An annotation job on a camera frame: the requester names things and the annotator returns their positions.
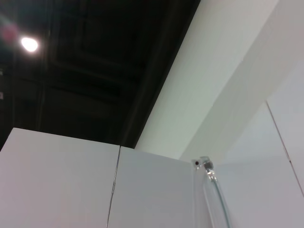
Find clear white glasses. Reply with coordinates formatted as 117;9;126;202
191;155;233;228

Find round ceiling lamp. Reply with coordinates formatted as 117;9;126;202
20;37;40;53

